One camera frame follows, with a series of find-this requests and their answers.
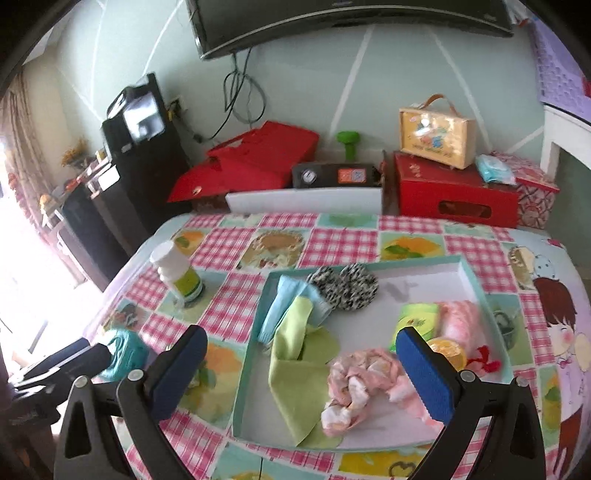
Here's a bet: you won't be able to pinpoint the orange round sponge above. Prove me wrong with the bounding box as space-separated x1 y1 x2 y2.
428 337 468 371

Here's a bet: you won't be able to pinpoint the magenta hair tie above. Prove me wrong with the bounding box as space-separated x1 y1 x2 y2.
466 344 502 375

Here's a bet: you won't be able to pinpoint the pink knitted cloth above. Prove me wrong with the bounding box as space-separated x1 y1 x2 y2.
387 300 480 433

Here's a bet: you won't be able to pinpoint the green tissue pack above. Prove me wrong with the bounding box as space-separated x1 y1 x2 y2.
390 303 441 352

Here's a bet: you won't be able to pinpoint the pale pink floral scrunchie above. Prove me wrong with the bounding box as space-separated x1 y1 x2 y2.
321 348 414 437

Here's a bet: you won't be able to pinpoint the teal cardboard tray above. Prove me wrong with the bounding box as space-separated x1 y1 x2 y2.
231 254 515 452

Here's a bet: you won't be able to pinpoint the leopard print scrunchie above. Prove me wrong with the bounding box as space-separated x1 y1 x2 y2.
307 263 379 311

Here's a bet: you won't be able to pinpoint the light green cloth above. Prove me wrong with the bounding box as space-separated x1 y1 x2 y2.
269 317 342 450

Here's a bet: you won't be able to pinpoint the blue face mask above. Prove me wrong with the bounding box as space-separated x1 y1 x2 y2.
257 275 334 345

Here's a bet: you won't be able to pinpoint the teal plastic toy case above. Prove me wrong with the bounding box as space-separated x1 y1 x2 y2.
99 328 150 382

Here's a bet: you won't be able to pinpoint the white pill bottle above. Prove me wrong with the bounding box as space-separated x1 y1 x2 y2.
149 240 204 306

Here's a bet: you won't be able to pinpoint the black cabinet with monitor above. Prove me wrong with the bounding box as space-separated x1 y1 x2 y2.
61 73 191 290

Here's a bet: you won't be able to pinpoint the checkered fruit print tablecloth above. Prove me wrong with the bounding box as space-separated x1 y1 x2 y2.
103 213 590 479

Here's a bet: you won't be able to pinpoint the yellow flower bouquet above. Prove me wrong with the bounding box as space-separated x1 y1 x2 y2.
61 137 90 171

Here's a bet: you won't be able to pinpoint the red cardboard box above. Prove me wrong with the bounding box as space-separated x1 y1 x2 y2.
394 152 519 228

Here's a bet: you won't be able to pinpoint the patterned red gift box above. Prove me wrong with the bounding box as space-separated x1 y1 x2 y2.
492 151 560 230

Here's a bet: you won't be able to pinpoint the white foam board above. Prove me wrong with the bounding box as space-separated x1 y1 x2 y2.
225 187 383 215

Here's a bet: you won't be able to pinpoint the blue wet wipes pack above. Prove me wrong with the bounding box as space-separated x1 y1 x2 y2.
475 155 517 186

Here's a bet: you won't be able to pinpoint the red gift bags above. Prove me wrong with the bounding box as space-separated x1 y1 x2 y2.
168 121 320 203

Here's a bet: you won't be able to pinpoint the black pump box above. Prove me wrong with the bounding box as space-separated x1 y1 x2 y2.
291 162 382 189

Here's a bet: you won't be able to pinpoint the yellow children's gift case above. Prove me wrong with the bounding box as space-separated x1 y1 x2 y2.
399 94 478 170

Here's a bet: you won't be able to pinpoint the green dumbbell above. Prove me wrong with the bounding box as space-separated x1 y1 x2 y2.
335 131 361 162

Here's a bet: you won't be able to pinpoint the white shelf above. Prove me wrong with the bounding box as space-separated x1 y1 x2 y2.
540 105 591 180

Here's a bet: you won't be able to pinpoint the purple perforated basket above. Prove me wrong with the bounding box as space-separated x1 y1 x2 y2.
530 19 590 123

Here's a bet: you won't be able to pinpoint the black power cable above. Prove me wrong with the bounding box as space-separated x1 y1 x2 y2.
174 45 269 144

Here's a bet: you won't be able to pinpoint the wall mounted television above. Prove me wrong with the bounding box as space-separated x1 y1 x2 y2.
186 0 513 60

